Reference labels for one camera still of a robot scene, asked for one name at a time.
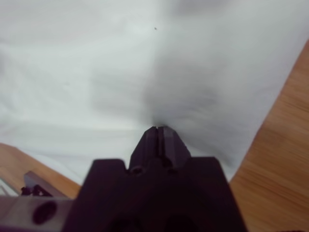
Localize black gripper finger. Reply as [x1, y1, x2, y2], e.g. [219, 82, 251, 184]
[157, 125, 193, 170]
[129, 126, 159, 170]

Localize white t-shirt with black logo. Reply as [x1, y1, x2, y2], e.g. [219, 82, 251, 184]
[0, 0, 309, 187]

